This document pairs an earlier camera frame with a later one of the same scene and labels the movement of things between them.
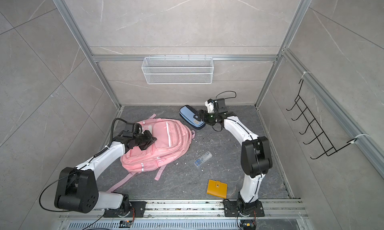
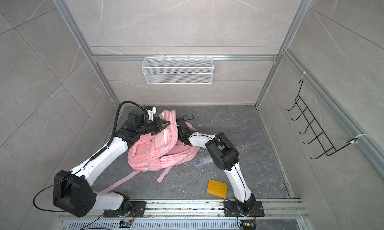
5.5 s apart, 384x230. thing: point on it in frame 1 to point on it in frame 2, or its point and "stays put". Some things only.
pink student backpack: [126, 135] to [158, 150]
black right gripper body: [209, 118] to [180, 136]
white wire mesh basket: [178, 70] stays put
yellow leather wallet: [217, 188] stays put
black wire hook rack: [327, 146] stays put
